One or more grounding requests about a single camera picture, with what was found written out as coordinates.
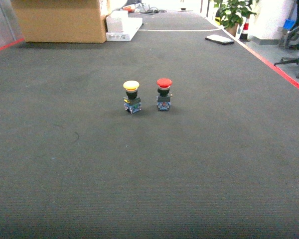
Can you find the yellow mushroom push button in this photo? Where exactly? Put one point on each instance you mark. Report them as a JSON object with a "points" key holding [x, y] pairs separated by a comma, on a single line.
{"points": [[132, 101]]}

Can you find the red mushroom push button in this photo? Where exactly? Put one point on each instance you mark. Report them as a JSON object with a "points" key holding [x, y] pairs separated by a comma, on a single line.
{"points": [[163, 98]]}

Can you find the white flat box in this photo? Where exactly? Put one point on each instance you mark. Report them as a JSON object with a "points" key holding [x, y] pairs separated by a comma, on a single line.
{"points": [[130, 28]]}

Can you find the small white box on top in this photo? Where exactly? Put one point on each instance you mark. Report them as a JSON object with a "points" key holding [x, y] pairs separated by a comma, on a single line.
{"points": [[117, 21]]}

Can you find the black flat tablet device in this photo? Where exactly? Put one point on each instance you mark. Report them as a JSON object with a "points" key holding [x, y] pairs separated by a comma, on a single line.
{"points": [[220, 39]]}

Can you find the red white traffic cone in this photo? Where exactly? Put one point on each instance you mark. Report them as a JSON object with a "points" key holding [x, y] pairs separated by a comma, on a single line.
{"points": [[244, 32]]}

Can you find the large cardboard box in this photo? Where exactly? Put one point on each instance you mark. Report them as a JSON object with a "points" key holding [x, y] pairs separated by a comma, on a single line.
{"points": [[62, 21]]}

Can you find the green potted plant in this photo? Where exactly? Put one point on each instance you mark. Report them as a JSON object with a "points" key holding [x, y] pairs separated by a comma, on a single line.
{"points": [[231, 13]]}

